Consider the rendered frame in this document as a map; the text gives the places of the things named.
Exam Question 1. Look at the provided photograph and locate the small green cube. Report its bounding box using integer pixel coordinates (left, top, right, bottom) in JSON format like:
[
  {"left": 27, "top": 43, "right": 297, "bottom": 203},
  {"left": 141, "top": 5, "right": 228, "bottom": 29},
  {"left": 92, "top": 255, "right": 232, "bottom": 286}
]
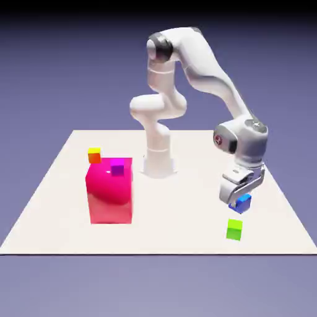
[{"left": 225, "top": 218, "right": 243, "bottom": 241}]

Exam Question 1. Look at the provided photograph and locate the small blue cube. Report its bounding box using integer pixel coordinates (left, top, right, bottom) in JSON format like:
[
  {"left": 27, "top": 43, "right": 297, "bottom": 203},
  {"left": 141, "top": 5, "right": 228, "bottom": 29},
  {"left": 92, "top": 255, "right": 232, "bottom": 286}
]
[{"left": 228, "top": 193, "right": 253, "bottom": 215}]

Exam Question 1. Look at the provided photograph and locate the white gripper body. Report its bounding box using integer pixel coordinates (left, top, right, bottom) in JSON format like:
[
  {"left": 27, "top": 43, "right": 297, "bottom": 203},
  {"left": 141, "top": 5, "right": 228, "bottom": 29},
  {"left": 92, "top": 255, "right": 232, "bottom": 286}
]
[{"left": 219, "top": 166, "right": 266, "bottom": 206}]

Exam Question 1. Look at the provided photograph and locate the small orange cube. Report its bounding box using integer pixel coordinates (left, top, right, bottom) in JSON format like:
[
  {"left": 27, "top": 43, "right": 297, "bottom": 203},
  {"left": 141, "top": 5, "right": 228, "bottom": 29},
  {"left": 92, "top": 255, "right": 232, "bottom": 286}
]
[{"left": 87, "top": 147, "right": 102, "bottom": 165}]

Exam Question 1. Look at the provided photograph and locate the large pink box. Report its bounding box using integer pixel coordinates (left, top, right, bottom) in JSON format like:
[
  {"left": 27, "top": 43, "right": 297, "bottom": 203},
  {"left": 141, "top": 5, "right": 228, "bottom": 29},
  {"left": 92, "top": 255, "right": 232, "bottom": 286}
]
[{"left": 85, "top": 157, "right": 134, "bottom": 225}]

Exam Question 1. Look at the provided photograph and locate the small purple cube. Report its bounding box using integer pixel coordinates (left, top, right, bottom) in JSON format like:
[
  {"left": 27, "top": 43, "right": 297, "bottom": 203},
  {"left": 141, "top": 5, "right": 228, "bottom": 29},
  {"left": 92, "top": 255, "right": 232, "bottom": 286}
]
[{"left": 109, "top": 158, "right": 125, "bottom": 177}]

